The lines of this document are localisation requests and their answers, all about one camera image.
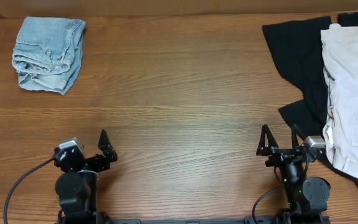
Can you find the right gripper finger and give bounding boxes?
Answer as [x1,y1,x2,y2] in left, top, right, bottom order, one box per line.
[256,124,279,156]
[291,124,305,149]

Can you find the light blue denim shorts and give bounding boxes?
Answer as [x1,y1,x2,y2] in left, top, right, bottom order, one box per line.
[12,17,86,95]

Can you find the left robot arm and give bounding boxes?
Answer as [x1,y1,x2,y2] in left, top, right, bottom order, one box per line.
[53,130,117,223]

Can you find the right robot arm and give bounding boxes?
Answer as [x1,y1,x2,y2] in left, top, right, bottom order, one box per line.
[252,124,331,224]

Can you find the black t-shirt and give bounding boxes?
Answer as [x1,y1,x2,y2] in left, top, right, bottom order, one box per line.
[262,12,358,187]

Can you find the beige cloth garment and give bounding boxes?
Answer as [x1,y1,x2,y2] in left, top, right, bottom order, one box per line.
[321,24,358,179]

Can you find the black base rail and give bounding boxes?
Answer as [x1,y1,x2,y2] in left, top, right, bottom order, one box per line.
[54,215,332,224]

